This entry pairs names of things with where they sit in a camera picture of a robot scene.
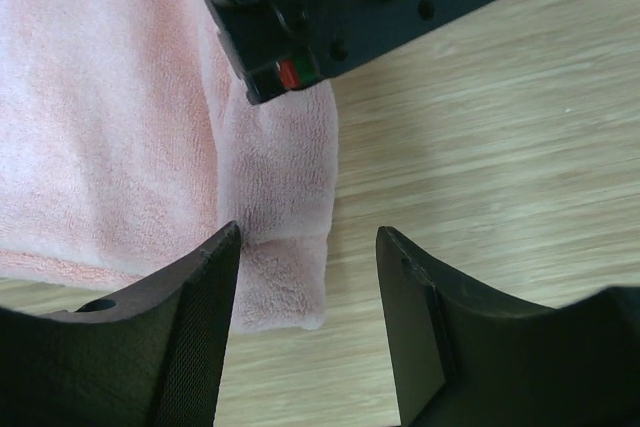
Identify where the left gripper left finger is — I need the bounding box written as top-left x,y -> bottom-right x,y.
1,223 -> 241,426

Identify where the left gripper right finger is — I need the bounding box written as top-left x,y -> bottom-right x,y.
376,227 -> 639,427

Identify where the light pink towel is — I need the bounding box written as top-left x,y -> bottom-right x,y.
1,0 -> 338,332

